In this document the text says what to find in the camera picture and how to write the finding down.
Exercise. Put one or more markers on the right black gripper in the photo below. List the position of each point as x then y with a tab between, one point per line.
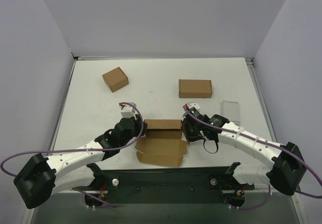
187	131

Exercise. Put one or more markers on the small white flat box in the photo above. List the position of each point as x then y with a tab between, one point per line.
230	110

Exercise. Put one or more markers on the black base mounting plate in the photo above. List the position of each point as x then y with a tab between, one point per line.
202	185

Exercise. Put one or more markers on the rectangular closed cardboard box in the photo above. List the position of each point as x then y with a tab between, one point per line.
195	88

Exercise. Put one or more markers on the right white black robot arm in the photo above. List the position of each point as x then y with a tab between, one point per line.
282	165

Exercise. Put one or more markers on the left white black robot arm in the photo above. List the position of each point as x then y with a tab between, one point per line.
42	176

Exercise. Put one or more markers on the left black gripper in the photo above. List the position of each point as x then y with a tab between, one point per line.
140	127

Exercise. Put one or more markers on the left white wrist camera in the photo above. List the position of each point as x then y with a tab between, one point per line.
127	111

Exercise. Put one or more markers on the small square cardboard box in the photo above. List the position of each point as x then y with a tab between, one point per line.
115	79

